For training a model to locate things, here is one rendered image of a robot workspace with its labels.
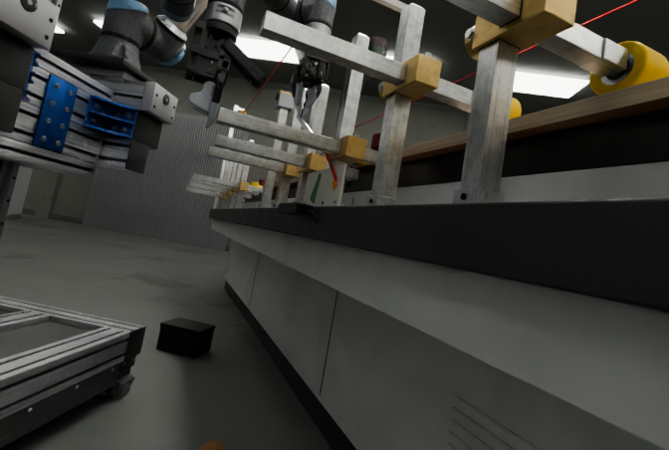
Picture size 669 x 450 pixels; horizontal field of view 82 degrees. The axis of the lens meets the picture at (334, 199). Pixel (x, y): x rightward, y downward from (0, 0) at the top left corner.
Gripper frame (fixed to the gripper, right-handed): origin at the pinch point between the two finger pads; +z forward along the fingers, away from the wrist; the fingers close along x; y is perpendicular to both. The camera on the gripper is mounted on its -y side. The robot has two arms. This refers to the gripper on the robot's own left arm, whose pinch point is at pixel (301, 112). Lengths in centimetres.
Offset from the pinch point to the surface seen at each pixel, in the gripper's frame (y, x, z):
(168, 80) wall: -797, -91, -240
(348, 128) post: 17.4, 8.3, 6.1
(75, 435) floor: -18, -39, 97
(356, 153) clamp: 24.7, 8.3, 13.5
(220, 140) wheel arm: -3.8, -19.6, 12.9
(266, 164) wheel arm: -28.8, -1.2, 12.4
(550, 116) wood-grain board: 61, 25, 8
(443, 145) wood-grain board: 34.1, 24.8, 8.8
